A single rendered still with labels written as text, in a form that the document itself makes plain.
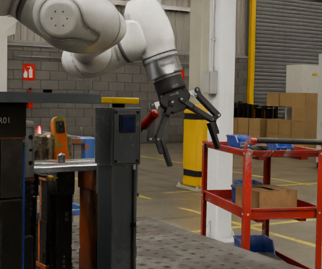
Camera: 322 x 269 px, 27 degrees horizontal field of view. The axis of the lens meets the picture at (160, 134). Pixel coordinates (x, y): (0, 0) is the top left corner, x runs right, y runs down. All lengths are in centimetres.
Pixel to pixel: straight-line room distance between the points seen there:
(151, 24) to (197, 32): 705
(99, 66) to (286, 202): 218
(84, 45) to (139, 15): 55
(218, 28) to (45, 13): 440
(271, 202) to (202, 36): 521
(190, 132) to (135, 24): 703
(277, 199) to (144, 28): 213
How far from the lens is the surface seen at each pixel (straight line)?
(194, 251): 206
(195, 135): 858
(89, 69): 167
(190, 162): 867
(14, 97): 116
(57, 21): 109
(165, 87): 167
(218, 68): 542
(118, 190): 131
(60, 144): 178
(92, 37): 113
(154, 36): 166
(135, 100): 131
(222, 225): 554
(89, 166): 158
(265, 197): 361
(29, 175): 138
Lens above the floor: 116
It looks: 3 degrees down
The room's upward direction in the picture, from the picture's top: 1 degrees clockwise
